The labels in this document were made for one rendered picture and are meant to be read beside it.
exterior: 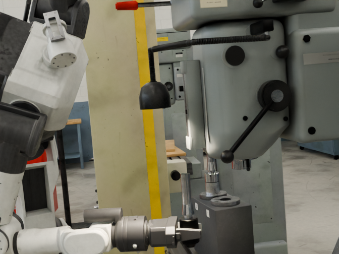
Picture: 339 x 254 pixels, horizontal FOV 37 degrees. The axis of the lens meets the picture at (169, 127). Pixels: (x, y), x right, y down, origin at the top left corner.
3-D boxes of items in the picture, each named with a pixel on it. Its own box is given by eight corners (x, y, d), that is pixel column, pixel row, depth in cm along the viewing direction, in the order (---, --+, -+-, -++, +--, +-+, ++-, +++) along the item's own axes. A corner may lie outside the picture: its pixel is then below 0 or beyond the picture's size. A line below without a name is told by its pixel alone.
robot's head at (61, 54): (47, 73, 130) (53, 53, 122) (38, 42, 134) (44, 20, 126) (72, 72, 133) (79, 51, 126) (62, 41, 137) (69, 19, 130)
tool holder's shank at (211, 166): (205, 172, 166) (202, 139, 165) (212, 171, 168) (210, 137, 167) (210, 174, 163) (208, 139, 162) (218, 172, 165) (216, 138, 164)
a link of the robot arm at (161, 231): (173, 220, 121) (124, 223, 122) (176, 260, 122) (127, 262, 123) (177, 207, 133) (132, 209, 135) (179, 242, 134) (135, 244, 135)
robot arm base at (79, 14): (35, 40, 156) (21, 21, 145) (49, 3, 159) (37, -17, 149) (80, 50, 154) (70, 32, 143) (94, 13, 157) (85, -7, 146)
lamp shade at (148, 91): (134, 109, 118) (131, 82, 118) (160, 106, 122) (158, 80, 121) (150, 109, 112) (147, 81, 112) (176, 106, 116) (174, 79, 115)
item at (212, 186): (203, 193, 167) (202, 176, 167) (214, 190, 169) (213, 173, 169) (211, 195, 163) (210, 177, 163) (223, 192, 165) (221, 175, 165)
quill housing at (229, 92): (216, 166, 113) (205, 20, 110) (195, 153, 133) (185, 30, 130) (297, 157, 116) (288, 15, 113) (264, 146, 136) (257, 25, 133)
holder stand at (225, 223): (219, 272, 151) (214, 206, 149) (193, 250, 172) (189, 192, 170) (256, 264, 155) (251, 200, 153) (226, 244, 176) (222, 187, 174)
